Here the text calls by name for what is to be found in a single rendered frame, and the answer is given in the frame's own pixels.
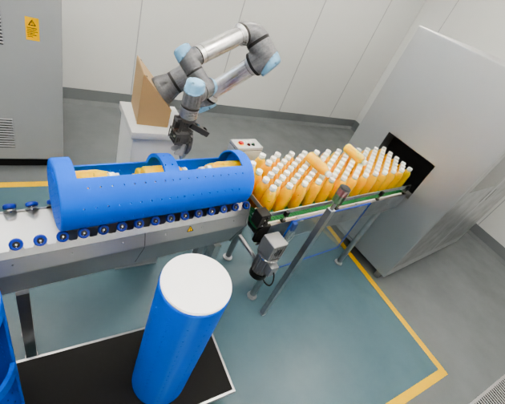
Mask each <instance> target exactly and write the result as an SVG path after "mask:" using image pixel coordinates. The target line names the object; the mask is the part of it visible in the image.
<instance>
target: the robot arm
mask: <svg viewBox="0 0 505 404"><path fill-rule="evenodd" d="M238 46H246V47H247V48H248V51H249V52H248V53H247V54H246V55H245V59H244V60H242V61H241V62H239V63H238V64H237V65H235V66H234V67H232V68H231V69H229V70H228V71H226V72H224V73H223V74H222V75H220V76H219V77H217V78H216V79H213V78H209V77H208V76H207V74H206V72H205V70H204V68H203V67H202V66H201V65H203V64H205V63H206V62H208V61H210V60H212V59H214V58H216V57H218V56H220V55H222V54H224V53H226V52H228V51H230V50H232V49H234V48H236V47H238ZM174 55H175V57H176V60H177V62H178V63H179V64H180V65H179V66H178V67H176V68H174V69H173V70H171V71H169V72H168V73H167V74H164V75H157V76H154V77H153V78H151V80H152V82H153V84H154V85H155V87H156V89H157V91H158V92H159V93H160V95H161V96H162V98H163V99H164V101H165V102H166V103H167V104H169V103H171V102H172V101H173V100H174V99H175V97H176V96H177V95H178V94H179V93H181V92H182V91H183V92H184V93H183V98H182V101H181V104H180V111H179V114H178V115H174V119H173V123H172V125H170V127H169V132H168V136H169V138H170V139H171V141H172V142H173V143H174V145H173V146H172V147H171V149H172V150H173V151H175V152H174V154H175V155H177V156H179V158H180V160H181V159H183V158H184V157H185V156H186V155H187V154H188V153H189V152H190V151H191V149H192V143H193V131H196V132H198V133H200V134H201V135H203V136H205V137H208V135H209V132H208V130H207V128H206V127H202V126H201V125H199V124H198V123H196V119H197V116H198V113H202V112H205V111H207V110H209V109H211V108H213V107H215V106H216V102H217V101H218V98H219V97H220V96H222V95H223V94H225V93H226V92H228V91H230V90H232V89H233V88H234V87H236V86H238V85H239V84H241V83H242V82H244V81H245V80H247V79H249V78H250V77H252V76H253V75H256V76H259V75H262V76H265V75H267V74H268V73H269V72H270V71H271V70H273V69H274V68H275V67H276V66H277V65H279V64H280V62H281V58H280V55H279V54H278V51H277V49H276V47H275V46H274V44H273V41H272V39H271V38H270V36H269V33H268V31H267V30H266V29H265V28H264V27H263V26H262V25H261V24H259V23H256V22H250V21H243V22H238V23H237V24H235V25H234V27H233V28H232V29H231V30H227V31H225V32H224V33H222V34H218V35H217V36H215V37H213V38H210V39H208V40H206V41H204V42H202V43H200V44H197V45H195V46H193V47H191V46H190V45H189V43H187V42H186V43H184V44H182V45H180V46H178V47H177V48H176V49H175V50H174ZM170 129H171V130H170ZM169 133H170V134H169Z"/></svg>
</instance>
